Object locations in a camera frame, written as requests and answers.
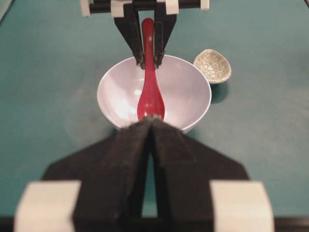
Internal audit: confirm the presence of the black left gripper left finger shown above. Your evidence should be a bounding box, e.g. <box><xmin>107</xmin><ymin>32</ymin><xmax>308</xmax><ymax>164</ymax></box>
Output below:
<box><xmin>14</xmin><ymin>115</ymin><xmax>153</xmax><ymax>232</ymax></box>

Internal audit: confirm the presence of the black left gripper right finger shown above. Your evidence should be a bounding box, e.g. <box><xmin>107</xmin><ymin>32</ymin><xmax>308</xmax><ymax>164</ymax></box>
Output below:
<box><xmin>150</xmin><ymin>119</ymin><xmax>275</xmax><ymax>232</ymax></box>

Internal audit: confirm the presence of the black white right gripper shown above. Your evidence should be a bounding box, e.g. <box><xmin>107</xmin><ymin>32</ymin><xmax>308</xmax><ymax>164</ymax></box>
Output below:
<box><xmin>80</xmin><ymin>0</ymin><xmax>210</xmax><ymax>70</ymax></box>

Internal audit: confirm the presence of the red plastic spoon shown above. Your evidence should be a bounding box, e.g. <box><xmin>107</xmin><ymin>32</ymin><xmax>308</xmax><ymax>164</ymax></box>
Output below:
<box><xmin>137</xmin><ymin>18</ymin><xmax>165</xmax><ymax>120</ymax></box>

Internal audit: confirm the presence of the white bowl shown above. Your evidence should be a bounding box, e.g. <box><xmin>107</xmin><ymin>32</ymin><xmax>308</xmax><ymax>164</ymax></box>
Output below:
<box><xmin>97</xmin><ymin>55</ymin><xmax>212</xmax><ymax>133</ymax></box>

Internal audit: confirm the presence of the crackle-glaze spoon rest dish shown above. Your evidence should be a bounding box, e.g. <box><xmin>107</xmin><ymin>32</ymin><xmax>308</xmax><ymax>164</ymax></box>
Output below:
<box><xmin>193</xmin><ymin>49</ymin><xmax>232</xmax><ymax>85</ymax></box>

